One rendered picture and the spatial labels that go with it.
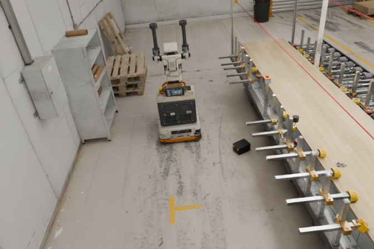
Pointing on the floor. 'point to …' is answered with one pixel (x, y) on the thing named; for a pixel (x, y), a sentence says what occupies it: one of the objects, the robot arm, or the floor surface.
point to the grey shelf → (88, 105)
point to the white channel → (325, 17)
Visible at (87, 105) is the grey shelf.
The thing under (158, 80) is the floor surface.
